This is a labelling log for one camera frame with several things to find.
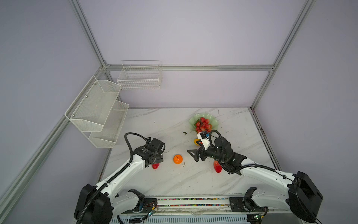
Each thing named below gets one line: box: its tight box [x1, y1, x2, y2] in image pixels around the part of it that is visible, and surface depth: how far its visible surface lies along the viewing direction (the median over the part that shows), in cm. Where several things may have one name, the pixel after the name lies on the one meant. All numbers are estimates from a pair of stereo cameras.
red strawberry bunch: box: [193, 117, 213, 134], surface depth 106 cm
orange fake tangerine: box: [172, 154, 184, 165], surface depth 90 cm
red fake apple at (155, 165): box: [151, 162, 160, 170], surface depth 88 cm
